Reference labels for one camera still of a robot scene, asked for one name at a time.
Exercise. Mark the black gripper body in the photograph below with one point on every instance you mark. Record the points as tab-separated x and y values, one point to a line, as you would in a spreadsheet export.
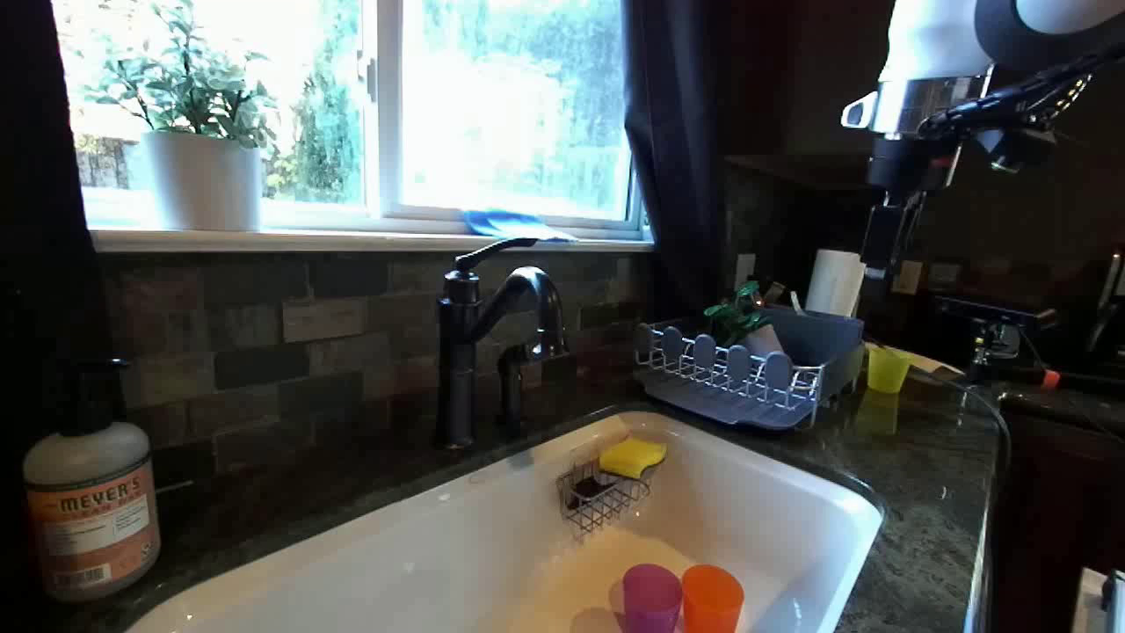
909	163

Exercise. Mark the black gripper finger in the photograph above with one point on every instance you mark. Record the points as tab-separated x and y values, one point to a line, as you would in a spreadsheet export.
878	250
911	241

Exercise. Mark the small plant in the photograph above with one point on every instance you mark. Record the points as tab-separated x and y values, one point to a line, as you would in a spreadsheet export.
735	313

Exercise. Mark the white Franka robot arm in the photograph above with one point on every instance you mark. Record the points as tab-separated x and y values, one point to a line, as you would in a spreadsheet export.
937	46

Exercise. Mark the large plant in white pot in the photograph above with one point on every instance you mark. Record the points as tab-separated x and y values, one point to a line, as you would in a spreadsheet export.
205	178

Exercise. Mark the white paper towel roll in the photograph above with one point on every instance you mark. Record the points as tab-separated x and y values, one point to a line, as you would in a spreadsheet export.
836	282

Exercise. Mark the yellow-green plastic cup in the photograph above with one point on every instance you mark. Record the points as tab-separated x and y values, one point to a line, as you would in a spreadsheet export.
886	372

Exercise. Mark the black countertop appliance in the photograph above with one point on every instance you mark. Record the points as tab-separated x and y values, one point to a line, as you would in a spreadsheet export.
992	335

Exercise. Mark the orange tipped tool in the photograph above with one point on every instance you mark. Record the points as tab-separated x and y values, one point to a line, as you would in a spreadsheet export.
1050	376

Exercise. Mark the dark window curtain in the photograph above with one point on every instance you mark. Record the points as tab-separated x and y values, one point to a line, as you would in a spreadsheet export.
38	211
673	143

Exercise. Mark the yellow sponge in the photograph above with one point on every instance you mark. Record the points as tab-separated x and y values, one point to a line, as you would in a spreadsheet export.
634	457

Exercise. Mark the dark wooden base cabinet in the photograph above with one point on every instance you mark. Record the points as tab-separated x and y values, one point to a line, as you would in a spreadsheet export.
1057	529

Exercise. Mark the blue cloth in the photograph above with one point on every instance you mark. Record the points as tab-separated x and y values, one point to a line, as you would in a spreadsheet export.
512	226

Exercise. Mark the orange plastic cup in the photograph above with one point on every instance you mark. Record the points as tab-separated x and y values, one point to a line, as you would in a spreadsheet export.
713	598

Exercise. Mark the white cloth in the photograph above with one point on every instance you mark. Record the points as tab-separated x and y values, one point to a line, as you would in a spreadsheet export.
1095	601

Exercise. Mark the purple plastic cup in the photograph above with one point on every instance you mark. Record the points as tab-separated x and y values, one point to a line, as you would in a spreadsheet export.
653	598

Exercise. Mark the dark metal sink faucet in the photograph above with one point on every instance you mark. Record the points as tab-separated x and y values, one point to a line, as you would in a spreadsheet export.
457	353

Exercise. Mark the white framed window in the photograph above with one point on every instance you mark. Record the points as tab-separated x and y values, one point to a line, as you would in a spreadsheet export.
387	118

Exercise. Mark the white ceramic sink basin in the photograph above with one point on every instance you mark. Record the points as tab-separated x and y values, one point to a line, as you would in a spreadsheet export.
470	565

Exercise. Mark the Meyer's soap bottle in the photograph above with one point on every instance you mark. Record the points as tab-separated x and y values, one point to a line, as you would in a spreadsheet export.
94	515

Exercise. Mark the wall power outlet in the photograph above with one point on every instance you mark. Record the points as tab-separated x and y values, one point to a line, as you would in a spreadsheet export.
904	274

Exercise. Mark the dark wooden wall cabinet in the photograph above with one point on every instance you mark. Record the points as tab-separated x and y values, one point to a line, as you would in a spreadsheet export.
797	91

